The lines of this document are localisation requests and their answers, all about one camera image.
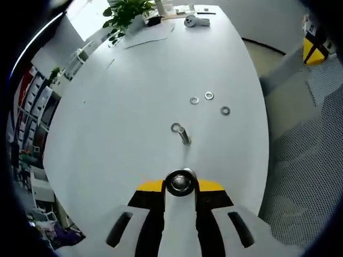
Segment white mesh chair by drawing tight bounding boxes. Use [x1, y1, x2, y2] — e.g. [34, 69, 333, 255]
[256, 48, 343, 248]

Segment slim threaded stud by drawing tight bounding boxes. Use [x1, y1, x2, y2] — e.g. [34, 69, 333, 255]
[178, 126, 192, 147]

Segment small potted plant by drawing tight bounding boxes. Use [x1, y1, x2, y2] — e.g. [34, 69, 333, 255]
[50, 66, 62, 86]

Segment white handheld controller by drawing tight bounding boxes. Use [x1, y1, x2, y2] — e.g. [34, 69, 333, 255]
[183, 14, 211, 28]

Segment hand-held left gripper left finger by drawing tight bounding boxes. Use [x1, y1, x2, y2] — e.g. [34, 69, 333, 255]
[88, 179, 166, 257]

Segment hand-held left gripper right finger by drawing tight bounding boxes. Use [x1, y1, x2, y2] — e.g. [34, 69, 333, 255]
[195, 178, 273, 257]

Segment small black object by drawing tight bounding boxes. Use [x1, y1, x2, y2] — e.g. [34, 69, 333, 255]
[146, 16, 165, 27]

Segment shelving rack with white bins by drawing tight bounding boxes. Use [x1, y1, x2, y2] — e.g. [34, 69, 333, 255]
[14, 65, 61, 169]

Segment wooden board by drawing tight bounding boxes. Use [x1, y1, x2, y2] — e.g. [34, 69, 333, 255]
[162, 12, 195, 21]

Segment large flanged threaded stud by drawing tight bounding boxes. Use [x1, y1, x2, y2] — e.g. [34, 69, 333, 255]
[163, 168, 200, 199]

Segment green potted plant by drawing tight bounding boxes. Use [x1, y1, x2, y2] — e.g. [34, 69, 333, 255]
[102, 0, 162, 47]

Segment white paper sheets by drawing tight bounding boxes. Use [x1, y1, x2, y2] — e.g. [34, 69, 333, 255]
[122, 22, 176, 50]

